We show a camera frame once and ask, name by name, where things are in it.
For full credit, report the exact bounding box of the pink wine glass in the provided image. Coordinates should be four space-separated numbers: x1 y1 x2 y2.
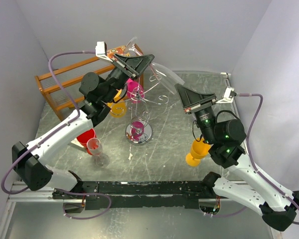
124 79 144 104

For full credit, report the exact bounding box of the clear wine glass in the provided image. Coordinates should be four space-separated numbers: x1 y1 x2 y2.
123 37 185 94
87 138 110 168

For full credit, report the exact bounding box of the orange wine glass front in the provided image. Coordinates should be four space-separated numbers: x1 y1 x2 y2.
185 138 211 167

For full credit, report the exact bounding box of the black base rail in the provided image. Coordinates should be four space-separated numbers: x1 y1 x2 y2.
52 181 216 210

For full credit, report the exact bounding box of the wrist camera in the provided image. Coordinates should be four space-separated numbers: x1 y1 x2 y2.
95 41 108 60
216 87 237 104

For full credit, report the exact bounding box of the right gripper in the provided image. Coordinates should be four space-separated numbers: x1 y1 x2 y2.
175 83 217 143

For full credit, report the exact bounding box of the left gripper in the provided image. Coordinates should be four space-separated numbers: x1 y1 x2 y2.
103 53 156 104

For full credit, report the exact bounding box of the orange wine glass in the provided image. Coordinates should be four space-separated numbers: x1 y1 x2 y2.
185 138 211 167
107 90 127 118

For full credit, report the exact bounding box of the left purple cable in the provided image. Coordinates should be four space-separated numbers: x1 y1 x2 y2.
0 50 98 195

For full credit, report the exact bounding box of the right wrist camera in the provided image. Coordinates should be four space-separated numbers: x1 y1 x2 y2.
216 87 237 104

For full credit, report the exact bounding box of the orange spiral notebook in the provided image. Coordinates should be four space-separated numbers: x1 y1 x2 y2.
107 45 129 59

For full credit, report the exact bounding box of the red plastic cup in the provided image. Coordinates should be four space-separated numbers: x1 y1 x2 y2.
76 128 96 147

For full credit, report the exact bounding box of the white card box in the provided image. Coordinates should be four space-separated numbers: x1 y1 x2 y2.
68 139 86 151

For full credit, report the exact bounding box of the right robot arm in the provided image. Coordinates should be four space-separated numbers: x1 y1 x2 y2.
175 84 299 232

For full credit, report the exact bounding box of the wooden shelf rack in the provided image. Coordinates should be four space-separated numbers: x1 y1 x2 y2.
34 42 145 120

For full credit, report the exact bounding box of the chrome wine glass rack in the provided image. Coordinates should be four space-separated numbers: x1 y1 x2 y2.
121 74 169 145

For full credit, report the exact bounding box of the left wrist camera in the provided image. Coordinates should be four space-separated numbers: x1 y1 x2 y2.
95 41 108 60

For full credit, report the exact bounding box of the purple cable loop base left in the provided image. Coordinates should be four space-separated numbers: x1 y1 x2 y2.
54 189 113 220

